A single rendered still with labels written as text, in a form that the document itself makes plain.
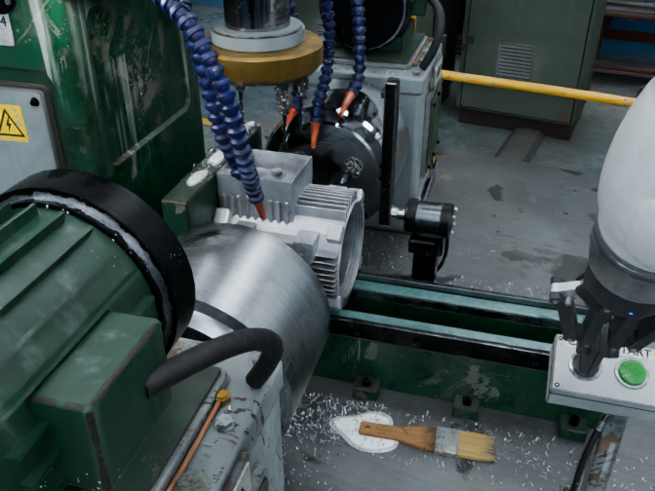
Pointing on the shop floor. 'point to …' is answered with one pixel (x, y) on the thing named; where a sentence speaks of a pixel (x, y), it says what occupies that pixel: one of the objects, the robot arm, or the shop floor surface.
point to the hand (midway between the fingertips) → (593, 350)
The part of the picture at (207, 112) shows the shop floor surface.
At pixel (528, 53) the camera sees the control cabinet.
